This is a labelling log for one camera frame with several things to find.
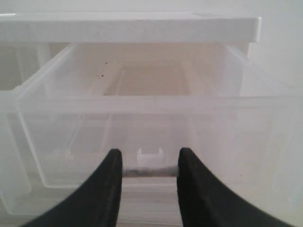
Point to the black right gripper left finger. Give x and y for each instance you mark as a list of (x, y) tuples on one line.
[(95, 203)]

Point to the white plastic drawer cabinet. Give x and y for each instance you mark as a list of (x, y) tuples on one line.
[(149, 196)]

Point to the clear drawer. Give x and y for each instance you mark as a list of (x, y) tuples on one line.
[(149, 101)]

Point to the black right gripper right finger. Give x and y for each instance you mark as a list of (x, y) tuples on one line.
[(204, 201)]

